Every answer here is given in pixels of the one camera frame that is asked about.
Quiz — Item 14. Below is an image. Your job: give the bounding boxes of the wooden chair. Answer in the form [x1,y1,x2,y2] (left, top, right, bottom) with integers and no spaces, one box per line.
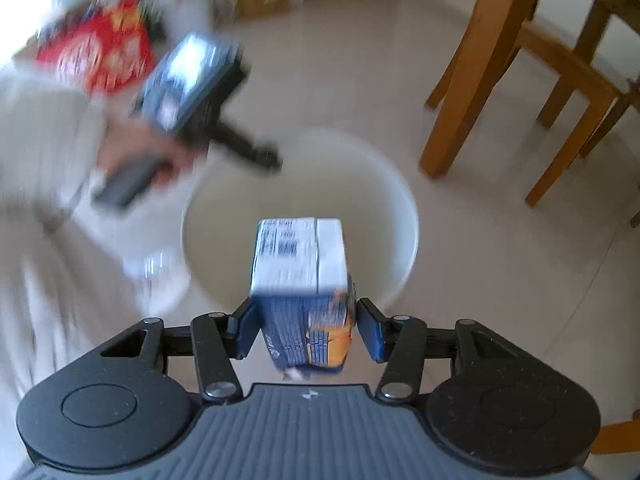
[580,80,640,228]
[425,0,633,208]

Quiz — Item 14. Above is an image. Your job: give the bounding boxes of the person's left forearm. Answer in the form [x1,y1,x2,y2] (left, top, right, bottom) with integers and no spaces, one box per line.
[0,67,108,221]

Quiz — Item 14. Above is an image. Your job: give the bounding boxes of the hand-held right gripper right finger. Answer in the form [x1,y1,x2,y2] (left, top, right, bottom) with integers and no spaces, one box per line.
[357,298,543,405]

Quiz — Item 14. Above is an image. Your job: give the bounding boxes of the person's beige pants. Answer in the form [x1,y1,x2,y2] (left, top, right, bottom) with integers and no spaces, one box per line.
[0,200,151,411]

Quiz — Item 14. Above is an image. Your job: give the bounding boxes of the person's left hand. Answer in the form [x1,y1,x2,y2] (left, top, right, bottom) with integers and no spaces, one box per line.
[97,120,199,186]

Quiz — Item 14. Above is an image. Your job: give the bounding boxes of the white plastic bucket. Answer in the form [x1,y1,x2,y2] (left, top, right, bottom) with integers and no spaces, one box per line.
[181,127,421,312]

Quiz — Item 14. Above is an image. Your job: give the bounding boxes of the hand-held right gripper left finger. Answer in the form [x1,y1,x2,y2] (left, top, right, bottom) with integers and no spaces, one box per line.
[100,298,261,405]

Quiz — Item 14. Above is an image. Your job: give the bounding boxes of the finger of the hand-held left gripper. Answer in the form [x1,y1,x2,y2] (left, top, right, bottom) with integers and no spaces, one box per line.
[212,120,283,176]

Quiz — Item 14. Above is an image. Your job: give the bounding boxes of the blue drink carton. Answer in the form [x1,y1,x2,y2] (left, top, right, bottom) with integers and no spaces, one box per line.
[249,217,358,376]

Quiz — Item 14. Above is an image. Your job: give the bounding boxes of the red gift box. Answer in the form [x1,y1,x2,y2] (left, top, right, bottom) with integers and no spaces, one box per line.
[35,0,158,93]

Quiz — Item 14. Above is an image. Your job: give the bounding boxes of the wooden furniture edge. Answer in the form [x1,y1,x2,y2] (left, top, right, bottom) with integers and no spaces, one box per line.
[597,410,640,456]

